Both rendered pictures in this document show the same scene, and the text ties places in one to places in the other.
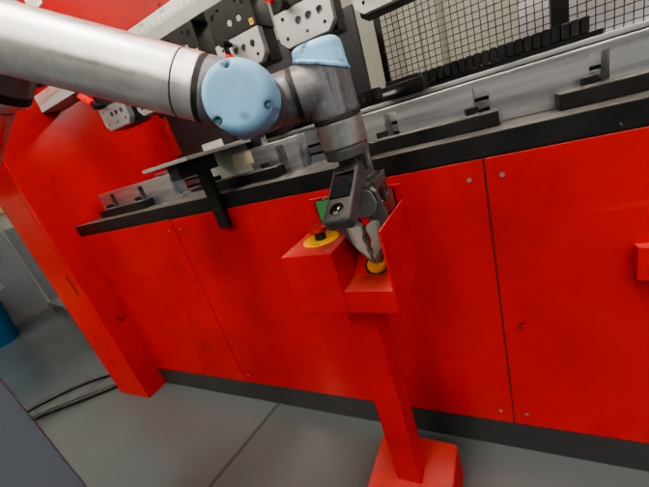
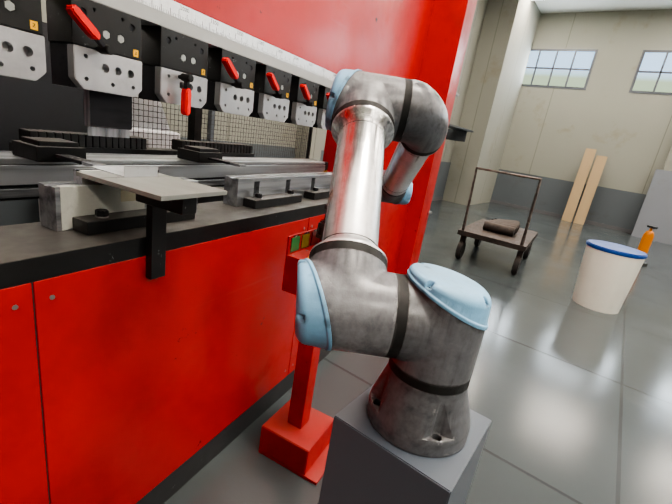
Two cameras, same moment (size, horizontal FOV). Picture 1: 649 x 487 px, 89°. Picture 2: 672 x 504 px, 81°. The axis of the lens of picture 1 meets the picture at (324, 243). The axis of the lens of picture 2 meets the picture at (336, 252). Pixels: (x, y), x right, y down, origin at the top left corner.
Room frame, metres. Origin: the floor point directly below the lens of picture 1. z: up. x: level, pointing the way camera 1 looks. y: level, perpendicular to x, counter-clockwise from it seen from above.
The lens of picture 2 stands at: (0.69, 1.17, 1.16)
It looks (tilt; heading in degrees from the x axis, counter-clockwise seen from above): 17 degrees down; 263
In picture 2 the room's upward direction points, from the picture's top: 9 degrees clockwise
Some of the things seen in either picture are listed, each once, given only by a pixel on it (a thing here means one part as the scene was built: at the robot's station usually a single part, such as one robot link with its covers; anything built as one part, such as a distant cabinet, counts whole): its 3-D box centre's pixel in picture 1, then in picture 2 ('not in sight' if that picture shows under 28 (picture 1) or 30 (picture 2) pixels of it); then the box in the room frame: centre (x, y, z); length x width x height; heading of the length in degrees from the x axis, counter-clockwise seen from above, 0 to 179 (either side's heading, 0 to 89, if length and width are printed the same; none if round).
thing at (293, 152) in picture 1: (253, 163); (131, 199); (1.11, 0.14, 0.92); 0.39 x 0.06 x 0.10; 59
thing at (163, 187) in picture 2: (200, 155); (153, 183); (1.01, 0.27, 1.00); 0.26 x 0.18 x 0.01; 149
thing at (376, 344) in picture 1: (389, 390); (307, 358); (0.58, -0.04, 0.39); 0.06 x 0.06 x 0.54; 59
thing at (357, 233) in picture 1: (364, 236); not in sight; (0.57, -0.08, 0.77); 0.06 x 0.03 x 0.09; 148
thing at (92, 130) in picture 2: not in sight; (109, 115); (1.13, 0.19, 1.12); 0.10 x 0.02 x 0.10; 59
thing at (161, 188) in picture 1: (142, 194); not in sight; (1.42, 0.66, 0.92); 0.50 x 0.06 x 0.10; 59
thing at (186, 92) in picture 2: (232, 60); (184, 94); (1.00, 0.09, 1.20); 0.04 x 0.02 x 0.10; 149
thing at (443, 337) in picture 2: not in sight; (436, 318); (0.48, 0.69, 0.94); 0.13 x 0.12 x 0.14; 175
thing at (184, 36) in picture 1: (194, 62); (97, 50); (1.14, 0.21, 1.25); 0.15 x 0.09 x 0.17; 59
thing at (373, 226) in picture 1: (380, 235); not in sight; (0.55, -0.10, 0.77); 0.06 x 0.03 x 0.09; 148
